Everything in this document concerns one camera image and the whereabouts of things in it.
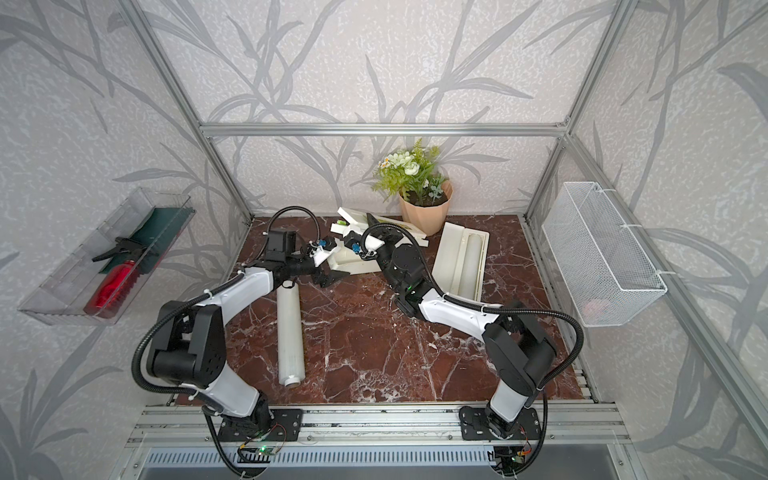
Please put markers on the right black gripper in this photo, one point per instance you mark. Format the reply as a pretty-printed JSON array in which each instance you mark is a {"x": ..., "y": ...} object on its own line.
[{"x": 387, "y": 235}]

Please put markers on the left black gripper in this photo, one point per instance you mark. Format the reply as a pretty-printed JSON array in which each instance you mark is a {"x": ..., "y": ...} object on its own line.
[{"x": 329, "y": 279}]

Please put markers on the long plastic wrap roll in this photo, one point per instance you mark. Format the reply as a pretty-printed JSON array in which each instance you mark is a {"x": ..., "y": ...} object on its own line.
[{"x": 291, "y": 361}]

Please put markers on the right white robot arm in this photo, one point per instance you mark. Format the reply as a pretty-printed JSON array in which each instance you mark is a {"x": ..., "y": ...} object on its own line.
[{"x": 520, "y": 350}]

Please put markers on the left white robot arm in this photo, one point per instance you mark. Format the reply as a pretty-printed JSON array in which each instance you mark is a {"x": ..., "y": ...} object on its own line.
[{"x": 185, "y": 351}]

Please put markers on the potted artificial flower plant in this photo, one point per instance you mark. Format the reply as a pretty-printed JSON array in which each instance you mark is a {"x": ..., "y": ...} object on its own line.
[{"x": 424, "y": 192}]

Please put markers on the green cloth in tray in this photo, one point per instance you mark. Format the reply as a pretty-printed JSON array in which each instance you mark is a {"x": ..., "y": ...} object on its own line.
[{"x": 157, "y": 232}]

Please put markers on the red spray bottle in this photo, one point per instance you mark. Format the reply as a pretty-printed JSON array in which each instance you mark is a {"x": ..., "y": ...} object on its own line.
[{"x": 119, "y": 281}]

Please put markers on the pink item in basket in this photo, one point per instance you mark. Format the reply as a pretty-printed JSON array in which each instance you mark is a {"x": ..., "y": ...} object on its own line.
[{"x": 594, "y": 309}]

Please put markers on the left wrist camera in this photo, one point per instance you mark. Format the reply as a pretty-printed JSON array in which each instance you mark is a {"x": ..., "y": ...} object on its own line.
[{"x": 322, "y": 249}]

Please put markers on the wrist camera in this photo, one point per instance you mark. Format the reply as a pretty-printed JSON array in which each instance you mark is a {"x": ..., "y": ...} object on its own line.
[
  {"x": 322, "y": 249},
  {"x": 362, "y": 246}
]

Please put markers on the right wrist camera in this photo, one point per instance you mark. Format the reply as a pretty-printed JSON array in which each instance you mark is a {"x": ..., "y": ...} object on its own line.
[{"x": 362, "y": 246}]

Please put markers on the clear plastic wall tray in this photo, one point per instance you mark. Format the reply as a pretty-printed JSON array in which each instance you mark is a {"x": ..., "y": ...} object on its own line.
[{"x": 95, "y": 284}]

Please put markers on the white wire mesh basket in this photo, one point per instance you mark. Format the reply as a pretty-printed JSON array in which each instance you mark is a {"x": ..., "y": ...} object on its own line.
[{"x": 599, "y": 256}]

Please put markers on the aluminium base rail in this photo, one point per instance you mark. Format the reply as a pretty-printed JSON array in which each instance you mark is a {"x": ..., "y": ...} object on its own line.
[{"x": 376, "y": 435}]

